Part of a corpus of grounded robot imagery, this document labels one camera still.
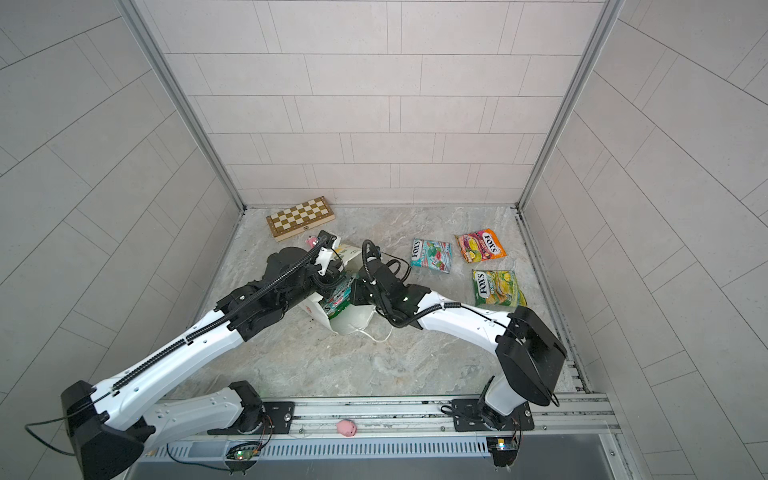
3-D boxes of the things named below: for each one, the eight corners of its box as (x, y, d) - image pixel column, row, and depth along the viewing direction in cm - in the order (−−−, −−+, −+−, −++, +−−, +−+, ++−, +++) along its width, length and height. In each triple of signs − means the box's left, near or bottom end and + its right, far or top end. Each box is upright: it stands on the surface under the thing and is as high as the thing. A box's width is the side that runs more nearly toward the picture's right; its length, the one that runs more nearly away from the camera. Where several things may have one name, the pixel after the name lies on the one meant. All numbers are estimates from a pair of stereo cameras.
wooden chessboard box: (275, 243, 106) (273, 239, 104) (266, 220, 113) (264, 215, 111) (335, 218, 114) (334, 214, 112) (324, 198, 120) (322, 194, 119)
